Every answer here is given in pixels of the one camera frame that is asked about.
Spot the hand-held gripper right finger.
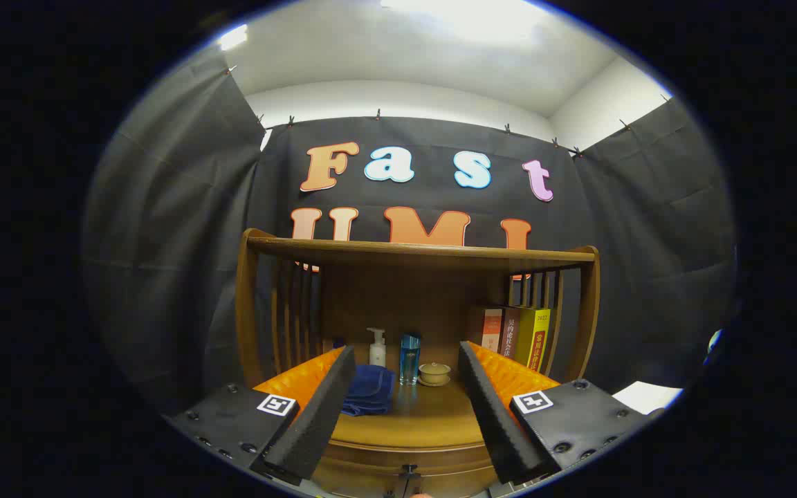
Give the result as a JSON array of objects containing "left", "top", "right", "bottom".
[{"left": 457, "top": 340, "right": 666, "bottom": 485}]

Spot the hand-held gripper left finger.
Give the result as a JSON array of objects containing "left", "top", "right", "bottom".
[{"left": 167, "top": 346, "right": 358, "bottom": 487}]

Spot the wooden drawer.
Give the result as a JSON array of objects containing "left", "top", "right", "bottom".
[{"left": 312, "top": 443, "right": 500, "bottom": 498}]

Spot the wooden countertop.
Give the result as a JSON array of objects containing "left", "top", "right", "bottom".
[{"left": 322, "top": 346, "right": 493, "bottom": 449}]

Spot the wooden cabinet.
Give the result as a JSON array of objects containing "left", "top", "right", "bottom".
[{"left": 235, "top": 228, "right": 601, "bottom": 498}]

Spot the blue folded towel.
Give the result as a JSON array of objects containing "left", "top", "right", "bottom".
[{"left": 340, "top": 365, "right": 397, "bottom": 417}]

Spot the beige lidded teacup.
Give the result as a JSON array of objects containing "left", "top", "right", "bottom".
[{"left": 418, "top": 362, "right": 452, "bottom": 387}]

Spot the brown book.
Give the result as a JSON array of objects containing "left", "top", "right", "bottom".
[{"left": 500, "top": 307, "right": 524, "bottom": 359}]

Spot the white pump bottle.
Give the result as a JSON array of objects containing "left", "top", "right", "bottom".
[{"left": 367, "top": 327, "right": 387, "bottom": 368}]

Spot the beige book orange label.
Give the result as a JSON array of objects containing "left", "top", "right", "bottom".
[{"left": 471, "top": 306, "right": 504, "bottom": 352}]

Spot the yellow book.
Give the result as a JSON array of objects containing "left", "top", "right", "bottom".
[{"left": 515, "top": 308, "right": 551, "bottom": 373}]

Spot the blue glass bottle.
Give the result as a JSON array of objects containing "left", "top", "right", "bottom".
[{"left": 400, "top": 332, "right": 422, "bottom": 386}]

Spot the black backdrop cloth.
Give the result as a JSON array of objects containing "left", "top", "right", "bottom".
[{"left": 82, "top": 48, "right": 737, "bottom": 416}]

